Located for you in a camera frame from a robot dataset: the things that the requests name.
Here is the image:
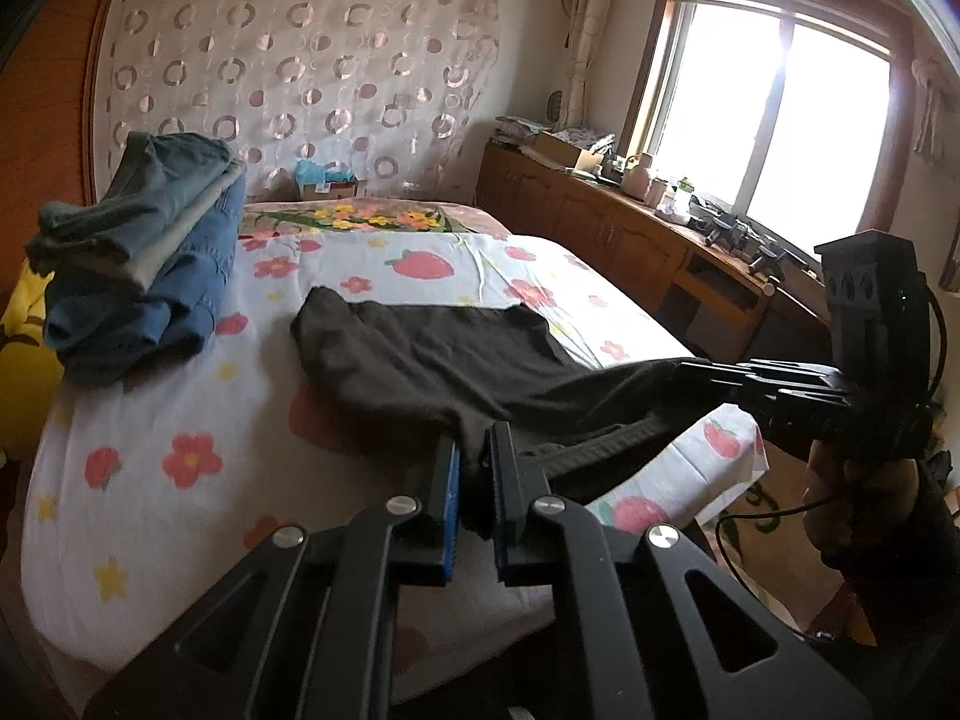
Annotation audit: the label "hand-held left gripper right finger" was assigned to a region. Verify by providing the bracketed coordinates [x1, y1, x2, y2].
[484, 420, 872, 720]

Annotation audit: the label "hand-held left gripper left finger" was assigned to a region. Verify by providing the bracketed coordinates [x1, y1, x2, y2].
[82, 435, 462, 720]

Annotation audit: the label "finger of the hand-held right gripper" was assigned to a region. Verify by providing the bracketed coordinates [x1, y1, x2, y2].
[739, 388, 853, 425]
[675, 358, 845, 392]

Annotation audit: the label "person's right forearm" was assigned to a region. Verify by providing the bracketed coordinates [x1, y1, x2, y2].
[814, 457, 960, 646]

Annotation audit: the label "pale folded pants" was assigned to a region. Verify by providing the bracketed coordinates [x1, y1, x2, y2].
[124, 163, 246, 293]

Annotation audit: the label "person's right hand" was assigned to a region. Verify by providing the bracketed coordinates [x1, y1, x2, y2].
[801, 457, 922, 568]

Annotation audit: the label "wooden cabinet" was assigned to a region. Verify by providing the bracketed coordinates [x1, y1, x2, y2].
[476, 139, 835, 362]

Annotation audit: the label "white strawberry print sheet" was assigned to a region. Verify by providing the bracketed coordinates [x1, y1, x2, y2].
[19, 229, 771, 691]

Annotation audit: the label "open cardboard box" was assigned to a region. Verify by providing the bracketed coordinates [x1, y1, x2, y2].
[529, 131, 602, 170]

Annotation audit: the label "pink floral blanket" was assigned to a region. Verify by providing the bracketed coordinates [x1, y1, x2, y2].
[240, 199, 512, 242]

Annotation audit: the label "pile of papers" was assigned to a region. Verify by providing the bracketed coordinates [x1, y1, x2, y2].
[491, 116, 571, 143]

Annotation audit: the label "small cardboard box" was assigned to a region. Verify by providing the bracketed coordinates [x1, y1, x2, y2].
[300, 178, 369, 202]

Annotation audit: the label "blue denim folded jeans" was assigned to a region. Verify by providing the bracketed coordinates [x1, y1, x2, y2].
[43, 172, 250, 389]

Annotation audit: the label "tissue box with blue bag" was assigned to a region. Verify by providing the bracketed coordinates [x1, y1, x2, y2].
[294, 159, 353, 200]

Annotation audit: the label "white patterned window curtain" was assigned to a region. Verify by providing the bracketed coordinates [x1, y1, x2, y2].
[562, 0, 625, 130]

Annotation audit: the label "faded grey-blue folded jeans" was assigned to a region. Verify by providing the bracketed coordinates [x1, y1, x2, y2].
[26, 131, 245, 280]

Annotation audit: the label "yellow plush toy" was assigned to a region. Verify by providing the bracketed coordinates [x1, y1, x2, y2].
[0, 255, 66, 460]

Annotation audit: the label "circle pattern curtain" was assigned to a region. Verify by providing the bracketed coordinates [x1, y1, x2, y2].
[90, 0, 501, 203]

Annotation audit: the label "wooden wardrobe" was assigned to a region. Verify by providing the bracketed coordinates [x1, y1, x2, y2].
[0, 0, 130, 301]

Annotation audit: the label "black cable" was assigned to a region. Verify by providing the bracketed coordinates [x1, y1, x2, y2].
[715, 285, 947, 568]

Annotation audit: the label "wooden frame window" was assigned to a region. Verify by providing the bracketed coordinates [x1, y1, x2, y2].
[621, 0, 917, 256]

